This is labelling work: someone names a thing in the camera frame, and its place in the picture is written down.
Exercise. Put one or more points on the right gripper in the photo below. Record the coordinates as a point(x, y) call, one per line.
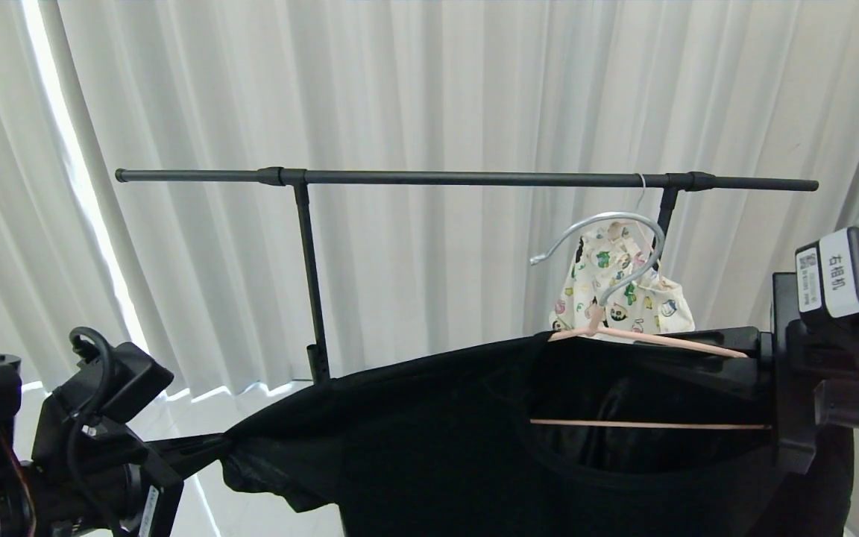
point(791, 403)

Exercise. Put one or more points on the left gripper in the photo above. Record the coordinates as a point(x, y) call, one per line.
point(153, 507)

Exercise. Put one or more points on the pink clothes hanger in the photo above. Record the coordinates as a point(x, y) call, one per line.
point(641, 190)
point(661, 339)

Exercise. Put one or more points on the cream printed garment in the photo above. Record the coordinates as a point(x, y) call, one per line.
point(623, 291)

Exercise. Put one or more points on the black garment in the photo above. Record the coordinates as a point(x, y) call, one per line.
point(437, 447)

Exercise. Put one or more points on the black clothes rack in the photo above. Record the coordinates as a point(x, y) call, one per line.
point(474, 178)

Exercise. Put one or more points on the white curtain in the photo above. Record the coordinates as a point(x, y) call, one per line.
point(400, 74)

